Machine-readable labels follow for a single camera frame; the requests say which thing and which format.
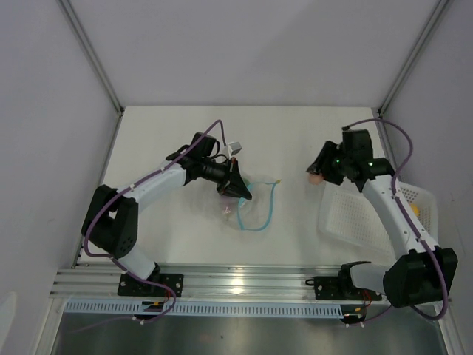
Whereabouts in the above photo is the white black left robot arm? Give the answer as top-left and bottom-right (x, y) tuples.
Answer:
(81, 132), (252, 296)

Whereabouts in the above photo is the yellow toy lemon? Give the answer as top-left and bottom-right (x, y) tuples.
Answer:
(410, 203), (421, 218)

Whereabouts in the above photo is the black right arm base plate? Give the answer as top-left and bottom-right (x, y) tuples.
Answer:
(304, 276), (382, 301)

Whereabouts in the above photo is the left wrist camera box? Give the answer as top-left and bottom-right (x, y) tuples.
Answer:
(226, 141), (242, 158)

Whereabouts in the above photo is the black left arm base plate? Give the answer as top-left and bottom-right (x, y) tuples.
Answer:
(118, 274), (184, 297)

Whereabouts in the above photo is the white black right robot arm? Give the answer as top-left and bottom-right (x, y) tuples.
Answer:
(307, 128), (458, 309)

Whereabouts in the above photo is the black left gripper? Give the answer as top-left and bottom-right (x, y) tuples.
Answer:
(200, 158), (251, 200)

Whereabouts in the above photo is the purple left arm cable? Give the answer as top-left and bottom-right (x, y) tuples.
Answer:
(69, 118), (228, 334)

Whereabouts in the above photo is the aluminium front rail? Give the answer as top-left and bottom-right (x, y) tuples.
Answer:
(49, 263), (340, 303)

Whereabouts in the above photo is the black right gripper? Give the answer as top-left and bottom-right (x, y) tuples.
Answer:
(307, 141), (353, 186)

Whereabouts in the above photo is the clear zip bag blue zipper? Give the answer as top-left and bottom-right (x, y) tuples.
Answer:
(209, 174), (282, 232)

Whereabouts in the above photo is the light blue slotted cable duct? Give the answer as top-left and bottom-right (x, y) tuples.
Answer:
(64, 299), (344, 319)

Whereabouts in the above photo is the pink toy egg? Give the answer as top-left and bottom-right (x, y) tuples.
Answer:
(308, 174), (324, 186)

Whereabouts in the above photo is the white perforated plastic basket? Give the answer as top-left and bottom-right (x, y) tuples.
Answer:
(319, 182), (438, 254)

